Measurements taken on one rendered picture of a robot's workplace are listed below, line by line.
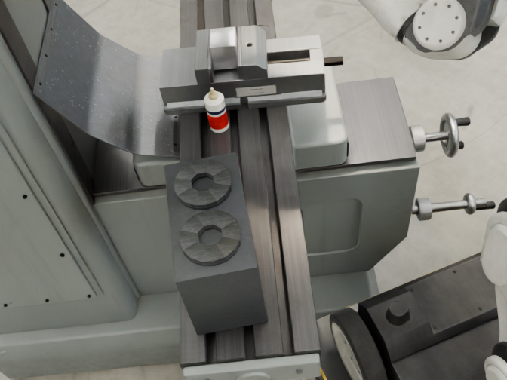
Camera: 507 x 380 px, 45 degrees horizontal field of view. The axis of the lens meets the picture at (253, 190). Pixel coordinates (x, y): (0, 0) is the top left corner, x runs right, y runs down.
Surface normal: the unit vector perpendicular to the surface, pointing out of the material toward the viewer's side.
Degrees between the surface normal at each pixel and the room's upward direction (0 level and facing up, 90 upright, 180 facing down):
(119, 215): 90
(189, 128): 0
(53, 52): 63
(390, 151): 0
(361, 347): 18
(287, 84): 90
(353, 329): 7
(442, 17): 46
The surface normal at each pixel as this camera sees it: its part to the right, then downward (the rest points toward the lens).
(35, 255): 0.07, 0.78
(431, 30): -0.53, 0.05
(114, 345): 0.03, 0.51
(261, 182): -0.10, -0.59
